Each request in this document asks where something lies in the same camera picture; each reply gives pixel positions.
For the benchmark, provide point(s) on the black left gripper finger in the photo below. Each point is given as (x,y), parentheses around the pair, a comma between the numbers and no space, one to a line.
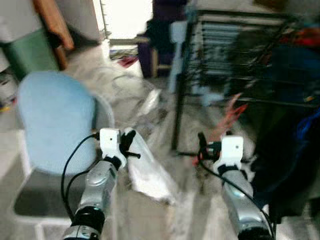
(128,140)

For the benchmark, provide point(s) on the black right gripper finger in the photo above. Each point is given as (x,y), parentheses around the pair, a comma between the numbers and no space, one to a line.
(202,144)

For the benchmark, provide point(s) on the white shirt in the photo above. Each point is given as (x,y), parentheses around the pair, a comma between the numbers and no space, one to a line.
(150,175)

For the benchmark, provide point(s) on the pink clothes hanger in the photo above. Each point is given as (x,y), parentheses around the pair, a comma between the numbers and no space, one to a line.
(227,120)

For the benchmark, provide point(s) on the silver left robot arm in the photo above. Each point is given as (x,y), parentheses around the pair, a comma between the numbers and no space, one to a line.
(97,190)

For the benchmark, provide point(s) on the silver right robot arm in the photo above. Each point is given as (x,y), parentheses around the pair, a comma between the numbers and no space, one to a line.
(245,200)

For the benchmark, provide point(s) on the navy garment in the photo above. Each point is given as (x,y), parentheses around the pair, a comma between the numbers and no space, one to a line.
(280,175)

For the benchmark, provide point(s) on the light blue cushion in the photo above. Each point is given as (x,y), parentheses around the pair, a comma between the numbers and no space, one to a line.
(55,122)

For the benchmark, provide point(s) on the black clothes drying rack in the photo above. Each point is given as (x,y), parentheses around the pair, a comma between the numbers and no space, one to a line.
(210,50)

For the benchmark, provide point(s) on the white metal folding chair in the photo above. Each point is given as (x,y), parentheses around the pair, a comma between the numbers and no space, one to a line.
(40,195)

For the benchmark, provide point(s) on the blue storage bin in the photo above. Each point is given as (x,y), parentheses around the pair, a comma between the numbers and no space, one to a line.
(297,70)

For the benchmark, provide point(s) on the green plastic bin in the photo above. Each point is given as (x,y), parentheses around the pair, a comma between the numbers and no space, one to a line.
(30,55)

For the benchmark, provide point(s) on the red cloth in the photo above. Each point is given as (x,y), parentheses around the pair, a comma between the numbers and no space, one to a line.
(305,37)

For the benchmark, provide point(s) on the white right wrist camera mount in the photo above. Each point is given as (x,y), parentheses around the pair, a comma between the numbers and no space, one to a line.
(231,150)

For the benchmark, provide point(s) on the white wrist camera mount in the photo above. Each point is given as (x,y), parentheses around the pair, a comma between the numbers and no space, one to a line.
(231,150)
(110,142)

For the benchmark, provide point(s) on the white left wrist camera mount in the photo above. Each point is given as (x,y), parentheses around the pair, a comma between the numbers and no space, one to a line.
(110,142)

